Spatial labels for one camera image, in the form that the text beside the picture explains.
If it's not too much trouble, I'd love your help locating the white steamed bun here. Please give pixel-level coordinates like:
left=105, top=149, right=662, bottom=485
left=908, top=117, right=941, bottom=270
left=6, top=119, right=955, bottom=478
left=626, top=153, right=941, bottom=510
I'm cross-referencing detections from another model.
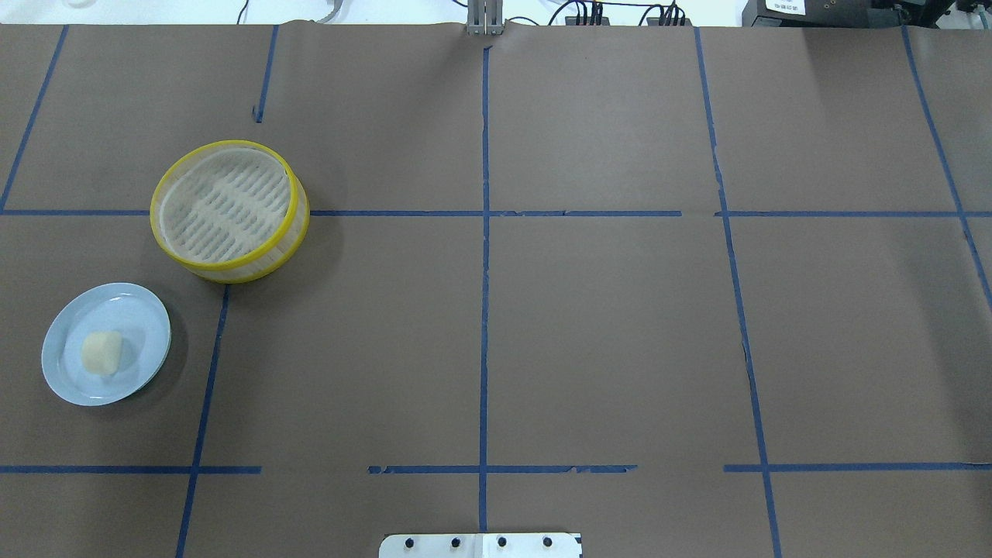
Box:
left=79, top=331, right=123, bottom=377

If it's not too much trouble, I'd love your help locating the yellow plastic steamer basket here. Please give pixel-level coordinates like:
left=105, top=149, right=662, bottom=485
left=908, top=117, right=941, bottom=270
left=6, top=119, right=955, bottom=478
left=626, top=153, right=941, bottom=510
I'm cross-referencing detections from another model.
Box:
left=150, top=139, right=311, bottom=284

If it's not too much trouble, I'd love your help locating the light blue plate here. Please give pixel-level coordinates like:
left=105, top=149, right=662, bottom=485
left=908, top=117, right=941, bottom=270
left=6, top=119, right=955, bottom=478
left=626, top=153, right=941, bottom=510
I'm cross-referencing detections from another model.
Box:
left=40, top=282, right=171, bottom=407

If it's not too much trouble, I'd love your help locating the black computer box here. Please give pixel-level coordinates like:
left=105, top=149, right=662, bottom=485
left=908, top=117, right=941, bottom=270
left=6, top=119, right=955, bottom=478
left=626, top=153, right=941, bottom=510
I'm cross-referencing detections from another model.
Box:
left=741, top=1, right=956, bottom=29

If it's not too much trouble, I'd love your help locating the grey aluminium frame post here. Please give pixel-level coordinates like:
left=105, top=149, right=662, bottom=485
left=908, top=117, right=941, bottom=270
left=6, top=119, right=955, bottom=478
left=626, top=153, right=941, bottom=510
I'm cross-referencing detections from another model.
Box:
left=462, top=0, right=505, bottom=36

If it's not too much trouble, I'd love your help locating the white mount base plate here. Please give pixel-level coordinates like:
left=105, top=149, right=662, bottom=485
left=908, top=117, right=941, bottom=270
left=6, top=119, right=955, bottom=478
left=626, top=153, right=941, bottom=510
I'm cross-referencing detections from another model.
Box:
left=378, top=532, right=584, bottom=557

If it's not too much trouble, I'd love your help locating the black cable hub left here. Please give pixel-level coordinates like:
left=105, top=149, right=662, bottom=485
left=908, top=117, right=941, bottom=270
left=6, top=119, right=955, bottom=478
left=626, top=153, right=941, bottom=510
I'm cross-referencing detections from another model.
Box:
left=553, top=1, right=610, bottom=27

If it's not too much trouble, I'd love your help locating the black cable hub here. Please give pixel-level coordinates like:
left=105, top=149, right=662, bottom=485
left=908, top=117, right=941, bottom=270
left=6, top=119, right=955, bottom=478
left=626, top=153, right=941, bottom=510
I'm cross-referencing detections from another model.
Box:
left=639, top=2, right=692, bottom=27
left=553, top=1, right=610, bottom=27

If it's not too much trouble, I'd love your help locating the black cable hub right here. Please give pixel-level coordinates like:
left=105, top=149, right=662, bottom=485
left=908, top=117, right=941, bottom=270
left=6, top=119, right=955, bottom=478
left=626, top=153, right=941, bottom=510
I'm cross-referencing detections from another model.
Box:
left=639, top=2, right=692, bottom=27

